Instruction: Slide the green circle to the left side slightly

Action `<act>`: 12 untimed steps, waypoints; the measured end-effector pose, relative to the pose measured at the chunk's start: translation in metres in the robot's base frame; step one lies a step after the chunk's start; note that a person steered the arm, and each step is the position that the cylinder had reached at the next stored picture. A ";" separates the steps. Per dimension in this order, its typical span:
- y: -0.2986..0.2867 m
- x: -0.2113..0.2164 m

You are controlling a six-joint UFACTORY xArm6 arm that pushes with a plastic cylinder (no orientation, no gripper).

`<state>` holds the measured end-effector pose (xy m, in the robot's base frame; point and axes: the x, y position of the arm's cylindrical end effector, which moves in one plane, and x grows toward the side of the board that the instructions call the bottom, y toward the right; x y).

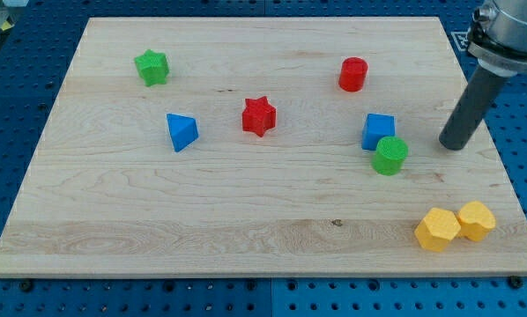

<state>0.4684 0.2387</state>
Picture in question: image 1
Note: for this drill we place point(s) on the green cylinder block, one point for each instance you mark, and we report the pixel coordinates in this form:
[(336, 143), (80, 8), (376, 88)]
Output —
[(389, 156)]

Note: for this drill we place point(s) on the red star block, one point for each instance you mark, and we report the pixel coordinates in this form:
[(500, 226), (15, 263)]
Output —
[(258, 116)]

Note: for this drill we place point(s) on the blue triangle block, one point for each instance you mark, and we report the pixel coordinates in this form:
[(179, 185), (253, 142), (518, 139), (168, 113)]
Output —
[(182, 130)]

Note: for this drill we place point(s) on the light wooden board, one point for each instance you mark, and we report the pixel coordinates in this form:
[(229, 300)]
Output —
[(107, 196)]

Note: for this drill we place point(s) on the blue cube block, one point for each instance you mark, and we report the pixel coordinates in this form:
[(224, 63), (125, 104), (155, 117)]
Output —
[(376, 127)]

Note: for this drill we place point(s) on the red cylinder block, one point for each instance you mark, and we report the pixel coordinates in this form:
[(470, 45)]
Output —
[(353, 74)]

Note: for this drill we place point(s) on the green star block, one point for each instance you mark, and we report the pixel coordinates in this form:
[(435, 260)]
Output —
[(152, 67)]

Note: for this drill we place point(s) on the yellow hexagon block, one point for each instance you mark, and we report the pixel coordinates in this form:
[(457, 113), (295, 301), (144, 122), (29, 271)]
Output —
[(437, 229)]

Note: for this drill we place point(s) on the yellow heart block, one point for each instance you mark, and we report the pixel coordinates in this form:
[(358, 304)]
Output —
[(476, 221)]

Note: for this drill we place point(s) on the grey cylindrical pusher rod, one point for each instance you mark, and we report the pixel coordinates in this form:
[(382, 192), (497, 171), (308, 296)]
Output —
[(482, 89)]

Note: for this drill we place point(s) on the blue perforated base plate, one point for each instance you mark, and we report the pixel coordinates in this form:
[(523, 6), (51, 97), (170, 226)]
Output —
[(34, 57)]

